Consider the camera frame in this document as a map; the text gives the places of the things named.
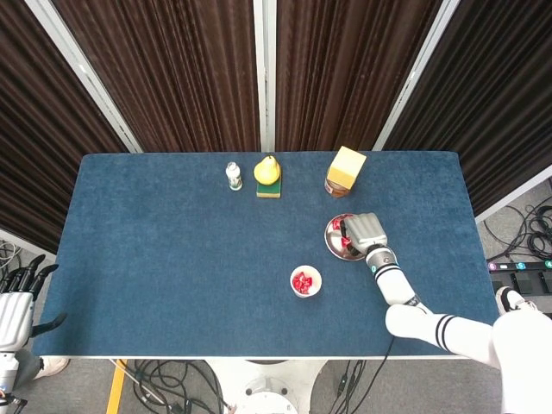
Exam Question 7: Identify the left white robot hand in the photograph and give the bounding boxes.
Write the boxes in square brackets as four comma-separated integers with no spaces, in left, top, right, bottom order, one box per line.
[0,254,68,353]

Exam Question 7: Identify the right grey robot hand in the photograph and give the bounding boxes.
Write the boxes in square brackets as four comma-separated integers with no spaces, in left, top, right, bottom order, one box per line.
[336,212,389,256]

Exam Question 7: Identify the round steel plate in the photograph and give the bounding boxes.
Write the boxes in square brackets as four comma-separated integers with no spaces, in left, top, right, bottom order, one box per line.
[323,212,376,261]

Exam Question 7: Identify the white paper cup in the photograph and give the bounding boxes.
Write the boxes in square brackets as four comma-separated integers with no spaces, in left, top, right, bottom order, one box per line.
[289,264,323,300]

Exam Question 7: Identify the glass honey jar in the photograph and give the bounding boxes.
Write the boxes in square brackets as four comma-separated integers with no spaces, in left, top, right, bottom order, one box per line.
[323,167,353,200]

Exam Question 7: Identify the plain white sneaker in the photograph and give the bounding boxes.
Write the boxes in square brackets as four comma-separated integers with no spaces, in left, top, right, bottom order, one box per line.
[33,356,70,380]

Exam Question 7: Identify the yellow foam block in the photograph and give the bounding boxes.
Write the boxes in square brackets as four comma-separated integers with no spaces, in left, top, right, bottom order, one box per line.
[326,145,368,190]

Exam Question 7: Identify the green yellow scouring sponge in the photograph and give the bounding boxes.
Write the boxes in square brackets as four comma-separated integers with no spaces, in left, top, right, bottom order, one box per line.
[255,166,284,199]

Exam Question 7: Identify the yellow pear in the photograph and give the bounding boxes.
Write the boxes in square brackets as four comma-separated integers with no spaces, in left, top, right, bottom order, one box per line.
[253,154,283,186]

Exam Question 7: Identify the yellow floor tape strip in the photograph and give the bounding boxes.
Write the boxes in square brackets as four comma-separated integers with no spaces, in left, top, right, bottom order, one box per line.
[105,360,129,414]

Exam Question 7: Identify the small white drink bottle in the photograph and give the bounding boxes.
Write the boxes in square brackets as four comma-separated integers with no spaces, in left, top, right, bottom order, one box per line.
[224,161,244,191]

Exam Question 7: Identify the brown pleated partition panel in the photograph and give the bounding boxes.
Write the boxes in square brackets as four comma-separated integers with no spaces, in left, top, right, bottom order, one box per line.
[382,0,552,216]
[275,0,444,152]
[0,0,130,255]
[50,0,262,154]

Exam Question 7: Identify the white black sneaker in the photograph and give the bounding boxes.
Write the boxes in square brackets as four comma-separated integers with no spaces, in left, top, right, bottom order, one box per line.
[494,285,540,315]

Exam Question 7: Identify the black foot pedal board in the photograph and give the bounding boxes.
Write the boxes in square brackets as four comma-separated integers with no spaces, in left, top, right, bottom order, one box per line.
[486,258,552,303]

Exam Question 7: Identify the blue table mat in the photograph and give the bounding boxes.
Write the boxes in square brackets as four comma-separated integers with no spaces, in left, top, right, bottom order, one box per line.
[32,151,508,359]

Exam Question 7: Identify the white table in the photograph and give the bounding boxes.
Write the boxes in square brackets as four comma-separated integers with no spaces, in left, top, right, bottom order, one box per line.
[42,354,471,361]

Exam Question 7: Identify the grey floor cables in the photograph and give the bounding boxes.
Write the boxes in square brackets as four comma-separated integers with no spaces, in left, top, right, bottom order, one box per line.
[0,239,21,264]

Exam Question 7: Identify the white partition base rail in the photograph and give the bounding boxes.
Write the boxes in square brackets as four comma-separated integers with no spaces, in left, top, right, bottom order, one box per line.
[0,227,57,262]
[474,174,552,224]

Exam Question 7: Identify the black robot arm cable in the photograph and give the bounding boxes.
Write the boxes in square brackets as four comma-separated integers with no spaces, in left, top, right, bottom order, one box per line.
[366,335,397,380]

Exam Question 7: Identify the black cable with inline box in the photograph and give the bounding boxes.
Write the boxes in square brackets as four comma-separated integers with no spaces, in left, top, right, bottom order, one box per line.
[331,360,367,414]

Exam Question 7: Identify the white partition post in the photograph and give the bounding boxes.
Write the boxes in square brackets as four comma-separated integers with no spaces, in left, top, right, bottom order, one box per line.
[23,0,144,154]
[372,0,459,152]
[252,0,278,153]

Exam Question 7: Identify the black coiled floor cables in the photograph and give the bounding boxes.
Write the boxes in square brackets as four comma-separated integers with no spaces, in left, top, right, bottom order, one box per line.
[482,202,552,262]

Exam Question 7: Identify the black floor cable tangle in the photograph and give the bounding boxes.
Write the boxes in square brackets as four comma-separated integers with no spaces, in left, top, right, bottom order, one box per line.
[129,360,234,414]

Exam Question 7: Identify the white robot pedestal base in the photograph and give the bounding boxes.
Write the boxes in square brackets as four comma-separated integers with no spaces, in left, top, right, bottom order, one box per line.
[202,358,331,414]

